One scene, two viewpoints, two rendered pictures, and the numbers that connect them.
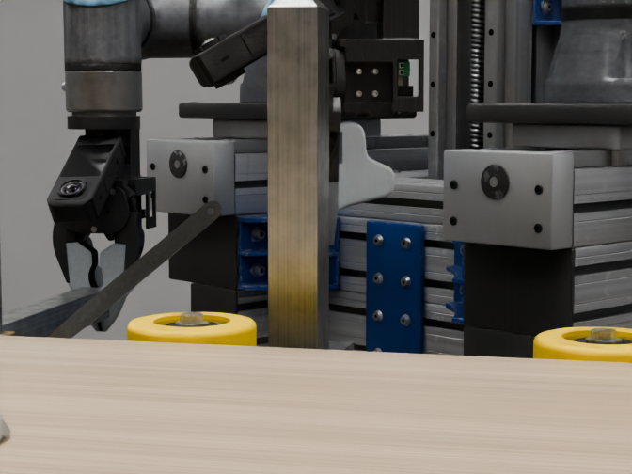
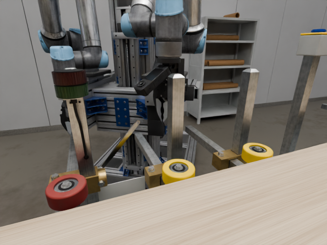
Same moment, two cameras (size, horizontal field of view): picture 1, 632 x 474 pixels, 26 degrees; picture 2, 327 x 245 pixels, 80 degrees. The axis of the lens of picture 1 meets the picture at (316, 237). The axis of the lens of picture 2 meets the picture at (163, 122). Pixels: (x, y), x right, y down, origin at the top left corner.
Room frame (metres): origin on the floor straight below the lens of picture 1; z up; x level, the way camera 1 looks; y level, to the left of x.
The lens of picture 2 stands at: (0.53, 0.34, 1.18)
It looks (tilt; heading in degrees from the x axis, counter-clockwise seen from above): 21 degrees down; 325
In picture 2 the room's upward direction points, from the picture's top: straight up
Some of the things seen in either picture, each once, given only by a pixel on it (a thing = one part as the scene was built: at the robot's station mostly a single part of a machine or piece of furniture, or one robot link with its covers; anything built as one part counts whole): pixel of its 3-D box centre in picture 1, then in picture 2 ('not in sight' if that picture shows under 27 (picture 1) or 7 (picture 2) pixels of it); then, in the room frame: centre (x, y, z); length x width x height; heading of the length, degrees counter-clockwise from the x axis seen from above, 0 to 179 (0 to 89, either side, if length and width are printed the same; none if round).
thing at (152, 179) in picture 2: not in sight; (167, 173); (0.94, 0.03, 0.81); 0.14 x 0.06 x 0.05; 76
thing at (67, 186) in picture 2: not in sight; (70, 203); (0.93, 0.31, 0.85); 0.08 x 0.08 x 0.11
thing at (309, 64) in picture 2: not in sight; (296, 117); (0.82, -0.49, 0.92); 0.05 x 0.05 x 0.45; 76
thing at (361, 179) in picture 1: (355, 183); (172, 112); (1.01, -0.03, 0.98); 0.06 x 0.03 x 0.09; 98
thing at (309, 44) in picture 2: not in sight; (314, 45); (0.82, -0.48, 1.18); 0.07 x 0.07 x 0.08; 76
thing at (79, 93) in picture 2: not in sight; (72, 89); (0.95, 0.27, 1.10); 0.06 x 0.06 x 0.02
